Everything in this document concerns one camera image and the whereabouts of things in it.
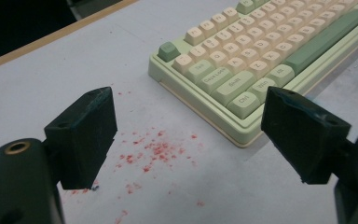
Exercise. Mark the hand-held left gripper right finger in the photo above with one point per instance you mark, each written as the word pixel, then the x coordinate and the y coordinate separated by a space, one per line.
pixel 301 137

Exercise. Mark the wooden table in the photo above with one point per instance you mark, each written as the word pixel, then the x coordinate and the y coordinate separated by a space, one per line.
pixel 59 33

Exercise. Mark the green and cream keyboard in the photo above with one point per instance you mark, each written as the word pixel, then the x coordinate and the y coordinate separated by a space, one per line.
pixel 230 71

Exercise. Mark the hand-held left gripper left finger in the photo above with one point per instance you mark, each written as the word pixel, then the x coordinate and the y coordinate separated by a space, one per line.
pixel 80 146

